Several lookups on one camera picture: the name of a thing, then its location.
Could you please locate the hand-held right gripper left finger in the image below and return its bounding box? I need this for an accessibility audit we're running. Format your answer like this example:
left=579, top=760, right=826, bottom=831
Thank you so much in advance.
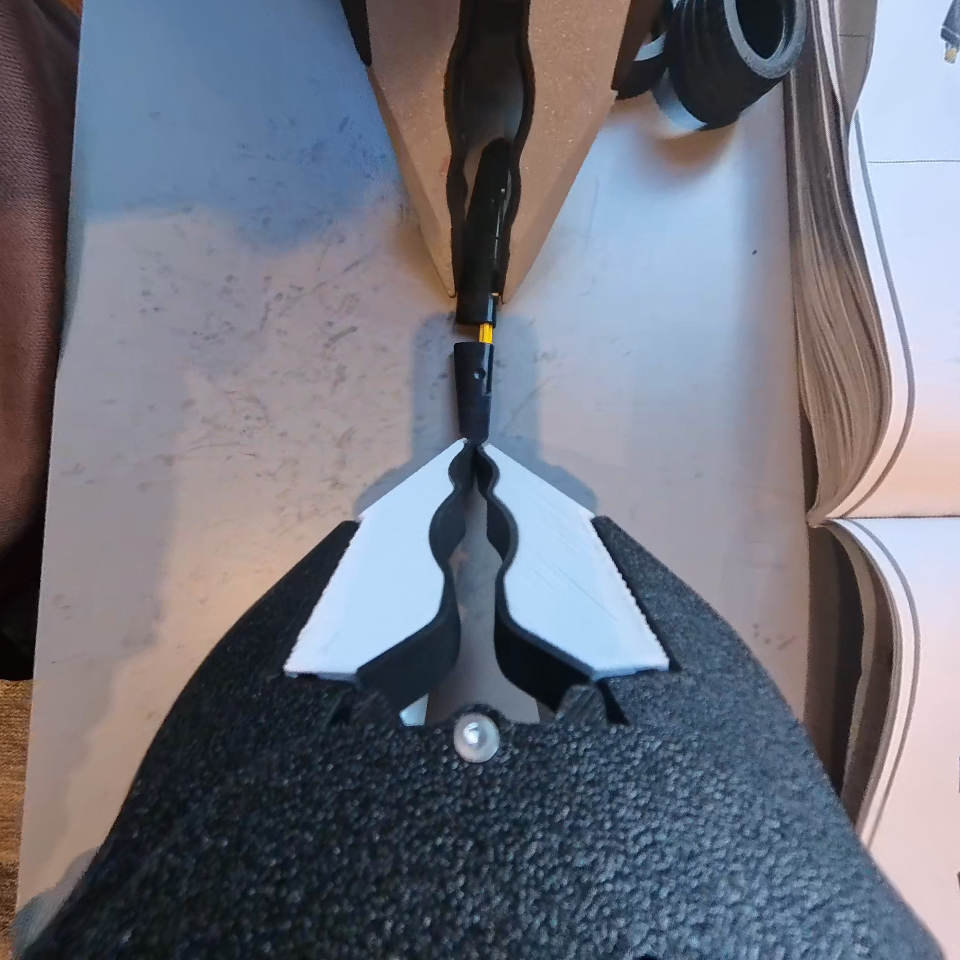
left=283, top=438, right=471, bottom=714

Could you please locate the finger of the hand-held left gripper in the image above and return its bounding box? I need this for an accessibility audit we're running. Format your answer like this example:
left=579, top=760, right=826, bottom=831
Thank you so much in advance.
left=501, top=0, right=630, bottom=306
left=366, top=0, right=460, bottom=299

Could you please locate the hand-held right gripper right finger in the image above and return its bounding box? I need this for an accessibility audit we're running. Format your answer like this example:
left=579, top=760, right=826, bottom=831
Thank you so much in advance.
left=471, top=441, right=672, bottom=711

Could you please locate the black brick piece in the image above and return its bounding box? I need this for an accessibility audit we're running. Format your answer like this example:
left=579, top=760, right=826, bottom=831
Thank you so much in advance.
left=466, top=137, right=520, bottom=252
left=451, top=341, right=496, bottom=444

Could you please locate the grey desk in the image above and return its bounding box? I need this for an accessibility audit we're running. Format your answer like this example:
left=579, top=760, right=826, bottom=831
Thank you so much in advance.
left=15, top=0, right=815, bottom=924

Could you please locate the building instruction booklet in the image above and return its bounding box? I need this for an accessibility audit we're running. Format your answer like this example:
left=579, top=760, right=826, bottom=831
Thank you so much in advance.
left=783, top=0, right=960, bottom=879

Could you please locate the person's brown clothing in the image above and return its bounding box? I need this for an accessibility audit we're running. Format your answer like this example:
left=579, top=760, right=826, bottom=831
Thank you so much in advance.
left=0, top=0, right=82, bottom=661

